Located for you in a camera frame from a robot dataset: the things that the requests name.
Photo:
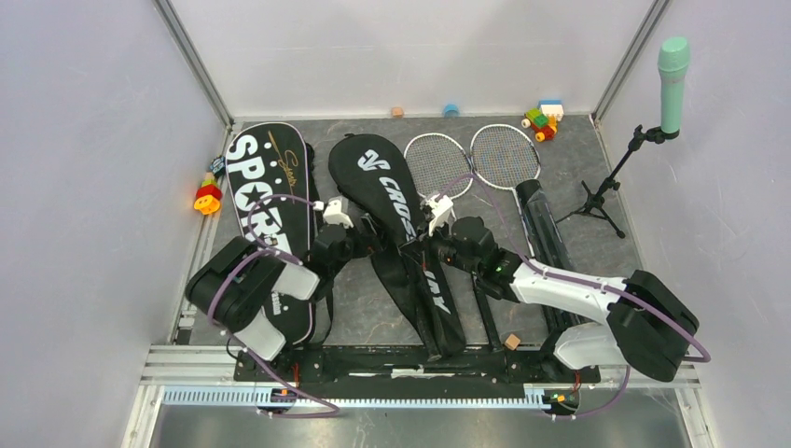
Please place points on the green microphone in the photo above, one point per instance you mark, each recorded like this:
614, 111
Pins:
673, 62

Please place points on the black crossway racket bag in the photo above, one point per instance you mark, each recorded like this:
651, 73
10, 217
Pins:
371, 172

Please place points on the black shuttlecock tube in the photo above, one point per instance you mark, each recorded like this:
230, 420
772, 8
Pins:
546, 243

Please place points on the red yellow toy blocks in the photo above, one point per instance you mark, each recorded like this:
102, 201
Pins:
208, 197

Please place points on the black microphone tripod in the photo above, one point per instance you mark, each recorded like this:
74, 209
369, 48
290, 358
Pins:
594, 203

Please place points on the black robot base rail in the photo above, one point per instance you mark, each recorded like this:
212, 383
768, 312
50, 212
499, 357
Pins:
405, 372

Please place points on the small wooden cube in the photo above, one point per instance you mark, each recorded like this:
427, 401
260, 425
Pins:
512, 342

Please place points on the green blue blocks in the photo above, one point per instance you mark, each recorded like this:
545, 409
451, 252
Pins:
544, 119

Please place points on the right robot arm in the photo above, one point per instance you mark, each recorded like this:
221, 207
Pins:
635, 321

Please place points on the black white shaft racket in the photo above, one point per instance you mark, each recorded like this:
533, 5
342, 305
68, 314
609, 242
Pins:
503, 156

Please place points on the black sport racket bag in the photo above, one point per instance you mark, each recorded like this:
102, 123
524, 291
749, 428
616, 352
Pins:
269, 168

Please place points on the blue cylinder block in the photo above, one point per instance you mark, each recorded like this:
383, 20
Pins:
450, 111

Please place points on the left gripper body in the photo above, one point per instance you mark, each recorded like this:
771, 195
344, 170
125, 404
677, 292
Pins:
362, 245

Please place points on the white frame racket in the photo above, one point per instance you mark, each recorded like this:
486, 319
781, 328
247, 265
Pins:
438, 164

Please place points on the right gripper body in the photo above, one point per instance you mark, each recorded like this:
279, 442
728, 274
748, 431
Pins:
437, 248

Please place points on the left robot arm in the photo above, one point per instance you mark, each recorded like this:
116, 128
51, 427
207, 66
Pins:
234, 286

